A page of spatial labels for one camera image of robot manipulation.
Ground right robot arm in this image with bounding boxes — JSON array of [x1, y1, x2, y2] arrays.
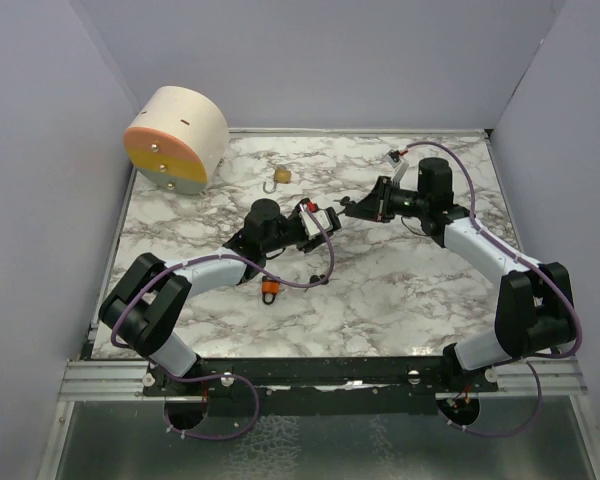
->
[[340, 157, 578, 391]]

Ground beige cylindrical drum box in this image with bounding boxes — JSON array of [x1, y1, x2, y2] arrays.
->
[[123, 86, 230, 195]]

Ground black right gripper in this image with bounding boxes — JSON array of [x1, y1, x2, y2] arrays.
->
[[347, 176, 429, 224]]

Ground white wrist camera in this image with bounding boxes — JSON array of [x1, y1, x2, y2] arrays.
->
[[299, 202, 333, 240], [385, 149, 408, 187]]

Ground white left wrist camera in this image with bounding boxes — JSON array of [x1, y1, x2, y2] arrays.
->
[[299, 202, 333, 240]]

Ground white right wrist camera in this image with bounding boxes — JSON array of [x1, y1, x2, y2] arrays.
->
[[385, 149, 408, 187]]

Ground orange black padlock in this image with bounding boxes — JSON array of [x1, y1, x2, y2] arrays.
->
[[261, 276, 280, 306]]

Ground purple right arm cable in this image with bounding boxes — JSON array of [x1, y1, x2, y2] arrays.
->
[[404, 140, 584, 439]]

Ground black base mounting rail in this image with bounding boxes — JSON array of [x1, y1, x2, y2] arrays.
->
[[143, 356, 498, 417]]

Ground black head key bunch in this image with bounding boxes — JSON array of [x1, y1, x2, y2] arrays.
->
[[308, 274, 329, 288], [335, 196, 354, 213]]

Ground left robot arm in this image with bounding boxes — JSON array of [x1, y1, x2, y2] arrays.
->
[[98, 198, 341, 395]]

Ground brass padlock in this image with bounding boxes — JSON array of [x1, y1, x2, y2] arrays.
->
[[262, 166, 292, 194]]

